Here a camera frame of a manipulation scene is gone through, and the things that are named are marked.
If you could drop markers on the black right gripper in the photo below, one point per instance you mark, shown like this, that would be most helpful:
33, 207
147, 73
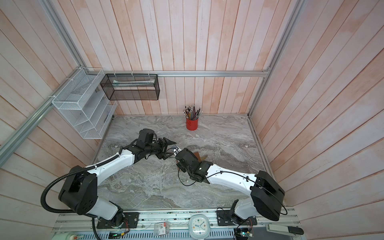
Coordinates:
179, 164

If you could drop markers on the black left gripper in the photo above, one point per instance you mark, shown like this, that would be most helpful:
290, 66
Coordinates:
163, 143

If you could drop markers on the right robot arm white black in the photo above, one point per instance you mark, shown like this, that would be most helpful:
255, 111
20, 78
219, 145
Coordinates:
265, 196

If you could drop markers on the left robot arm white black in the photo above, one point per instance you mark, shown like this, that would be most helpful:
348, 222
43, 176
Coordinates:
80, 189

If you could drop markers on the red metal pencil bucket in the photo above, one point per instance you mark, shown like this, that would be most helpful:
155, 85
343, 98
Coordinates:
192, 125

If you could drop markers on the bundle of coloured pencils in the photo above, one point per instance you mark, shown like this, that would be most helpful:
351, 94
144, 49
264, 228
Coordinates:
191, 113

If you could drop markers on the white analog clock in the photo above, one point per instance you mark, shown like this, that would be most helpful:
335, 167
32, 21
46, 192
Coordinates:
199, 227

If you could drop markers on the small red white box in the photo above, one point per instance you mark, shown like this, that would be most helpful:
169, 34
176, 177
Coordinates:
161, 229

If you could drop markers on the green circuit board right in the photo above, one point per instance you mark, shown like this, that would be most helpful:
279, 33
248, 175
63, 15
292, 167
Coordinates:
242, 234

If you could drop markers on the green circuit board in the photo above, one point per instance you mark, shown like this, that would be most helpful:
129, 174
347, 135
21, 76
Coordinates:
242, 234
115, 235

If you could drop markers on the green circuit board left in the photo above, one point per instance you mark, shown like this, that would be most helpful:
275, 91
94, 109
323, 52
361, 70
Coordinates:
115, 235

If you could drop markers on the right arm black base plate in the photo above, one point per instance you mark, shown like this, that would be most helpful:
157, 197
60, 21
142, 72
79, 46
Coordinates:
228, 218

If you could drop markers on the aluminium mounting rail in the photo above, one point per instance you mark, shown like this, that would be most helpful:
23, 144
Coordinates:
74, 227

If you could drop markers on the black mesh wall basket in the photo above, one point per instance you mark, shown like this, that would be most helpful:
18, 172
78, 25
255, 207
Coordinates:
131, 87

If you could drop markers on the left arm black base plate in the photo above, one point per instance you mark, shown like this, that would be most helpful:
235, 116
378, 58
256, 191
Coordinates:
128, 220

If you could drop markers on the white wire mesh shelf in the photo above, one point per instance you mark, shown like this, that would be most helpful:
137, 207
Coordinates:
84, 104

